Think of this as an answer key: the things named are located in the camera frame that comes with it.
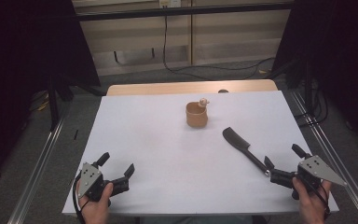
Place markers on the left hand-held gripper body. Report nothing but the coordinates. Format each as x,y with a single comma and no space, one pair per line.
89,179

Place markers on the person's right hand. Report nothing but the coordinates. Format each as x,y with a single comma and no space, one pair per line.
311,206

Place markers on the white table cover board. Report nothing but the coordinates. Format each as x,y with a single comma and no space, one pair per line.
167,161

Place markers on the black curtain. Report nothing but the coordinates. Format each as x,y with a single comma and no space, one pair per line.
18,62
338,46

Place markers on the black spatula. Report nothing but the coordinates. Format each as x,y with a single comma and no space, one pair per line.
241,146

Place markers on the aluminium floor rail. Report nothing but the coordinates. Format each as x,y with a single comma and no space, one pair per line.
338,161
37,174

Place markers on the white wall socket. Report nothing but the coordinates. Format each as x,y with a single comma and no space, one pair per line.
169,3

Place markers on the small black floor piece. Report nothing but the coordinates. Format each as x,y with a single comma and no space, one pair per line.
75,134

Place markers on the black horizontal bar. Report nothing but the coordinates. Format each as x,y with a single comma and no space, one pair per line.
180,11

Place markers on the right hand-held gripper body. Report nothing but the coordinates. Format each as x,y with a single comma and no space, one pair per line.
315,170

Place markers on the wooden table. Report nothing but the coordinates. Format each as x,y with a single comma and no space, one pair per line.
167,88

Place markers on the brown cup with figurine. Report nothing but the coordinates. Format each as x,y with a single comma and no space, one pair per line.
195,115

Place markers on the person's left hand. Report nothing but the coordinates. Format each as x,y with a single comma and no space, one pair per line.
97,207

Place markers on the small dark round object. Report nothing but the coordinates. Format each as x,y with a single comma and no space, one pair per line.
223,91

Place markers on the black metal stand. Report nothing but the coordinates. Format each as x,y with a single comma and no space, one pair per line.
53,105

